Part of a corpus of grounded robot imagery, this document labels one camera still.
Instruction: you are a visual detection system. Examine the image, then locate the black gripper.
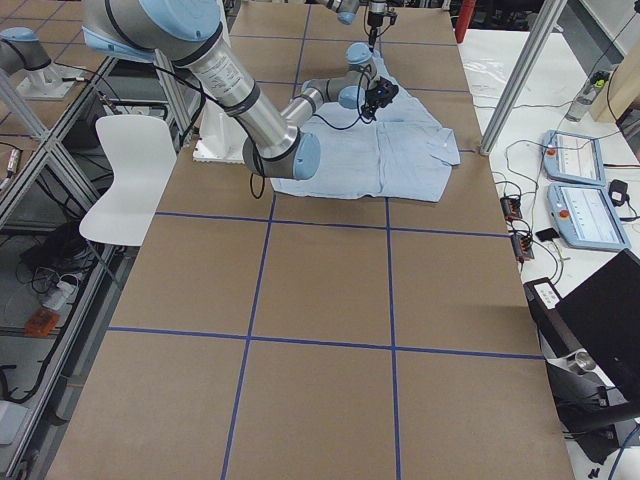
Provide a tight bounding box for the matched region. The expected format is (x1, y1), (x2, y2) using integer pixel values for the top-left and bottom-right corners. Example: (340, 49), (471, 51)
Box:
(366, 0), (397, 49)
(363, 77), (399, 122)

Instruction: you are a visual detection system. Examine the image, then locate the light blue striped shirt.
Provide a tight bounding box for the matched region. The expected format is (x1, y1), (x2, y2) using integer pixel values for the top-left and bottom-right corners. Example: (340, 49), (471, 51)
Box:
(270, 53), (462, 203)

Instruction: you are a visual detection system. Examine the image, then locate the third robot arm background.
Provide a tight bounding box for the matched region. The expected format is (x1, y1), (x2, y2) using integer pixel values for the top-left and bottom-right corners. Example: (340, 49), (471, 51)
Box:
(1, 27), (52, 76)

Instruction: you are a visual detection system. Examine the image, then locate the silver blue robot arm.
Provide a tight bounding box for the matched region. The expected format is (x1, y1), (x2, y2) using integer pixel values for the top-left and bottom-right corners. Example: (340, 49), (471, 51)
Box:
(83, 1), (399, 180)
(317, 0), (397, 52)

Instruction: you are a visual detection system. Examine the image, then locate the black orange terminal block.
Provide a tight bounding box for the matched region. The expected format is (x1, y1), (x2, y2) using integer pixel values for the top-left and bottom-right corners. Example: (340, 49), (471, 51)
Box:
(510, 232), (535, 264)
(500, 196), (523, 221)

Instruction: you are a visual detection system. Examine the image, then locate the upper teach pendant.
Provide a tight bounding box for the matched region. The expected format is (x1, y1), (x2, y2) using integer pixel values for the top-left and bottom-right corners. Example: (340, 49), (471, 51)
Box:
(542, 130), (606, 187)

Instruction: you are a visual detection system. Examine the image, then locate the teach pendant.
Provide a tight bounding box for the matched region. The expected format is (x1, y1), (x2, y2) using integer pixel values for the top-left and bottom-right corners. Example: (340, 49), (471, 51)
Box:
(542, 130), (606, 187)
(547, 182), (631, 252)

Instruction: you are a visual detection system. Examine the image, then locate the clear water bottle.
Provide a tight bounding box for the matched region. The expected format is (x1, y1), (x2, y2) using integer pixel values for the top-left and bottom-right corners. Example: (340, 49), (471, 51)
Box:
(565, 70), (610, 122)

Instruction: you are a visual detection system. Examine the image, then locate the white plastic chair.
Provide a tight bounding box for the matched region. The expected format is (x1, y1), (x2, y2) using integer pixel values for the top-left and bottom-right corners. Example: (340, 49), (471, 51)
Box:
(79, 114), (177, 246)

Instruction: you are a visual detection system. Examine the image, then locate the lower teach pendant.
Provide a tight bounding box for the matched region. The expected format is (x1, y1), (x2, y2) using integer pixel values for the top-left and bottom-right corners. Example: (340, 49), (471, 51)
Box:
(547, 182), (631, 252)

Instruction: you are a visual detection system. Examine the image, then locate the black power adapter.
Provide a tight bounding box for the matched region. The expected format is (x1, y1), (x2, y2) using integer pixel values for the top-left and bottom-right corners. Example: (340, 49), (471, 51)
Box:
(608, 179), (630, 207)

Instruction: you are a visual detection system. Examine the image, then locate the black laptop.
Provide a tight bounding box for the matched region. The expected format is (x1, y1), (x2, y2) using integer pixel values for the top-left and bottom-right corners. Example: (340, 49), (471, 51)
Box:
(556, 249), (639, 400)

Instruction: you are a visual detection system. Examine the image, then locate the white power strip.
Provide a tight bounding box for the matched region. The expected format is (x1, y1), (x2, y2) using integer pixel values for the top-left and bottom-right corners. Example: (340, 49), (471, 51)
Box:
(42, 280), (78, 311)

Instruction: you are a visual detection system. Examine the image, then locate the black monitor stand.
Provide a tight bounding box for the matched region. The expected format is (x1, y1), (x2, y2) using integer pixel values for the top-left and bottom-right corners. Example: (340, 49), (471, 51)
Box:
(546, 359), (639, 465)

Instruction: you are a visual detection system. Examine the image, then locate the orange box on floor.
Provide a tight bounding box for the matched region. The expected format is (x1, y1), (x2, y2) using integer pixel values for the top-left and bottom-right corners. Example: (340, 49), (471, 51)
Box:
(24, 307), (60, 338)

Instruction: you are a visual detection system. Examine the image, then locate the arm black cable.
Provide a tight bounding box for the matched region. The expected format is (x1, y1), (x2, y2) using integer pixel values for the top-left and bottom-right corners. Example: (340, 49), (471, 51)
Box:
(130, 47), (381, 199)

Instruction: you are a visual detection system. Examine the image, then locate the aluminium frame post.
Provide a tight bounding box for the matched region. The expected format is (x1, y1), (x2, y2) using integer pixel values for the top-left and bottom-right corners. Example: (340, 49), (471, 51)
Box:
(479, 0), (567, 156)

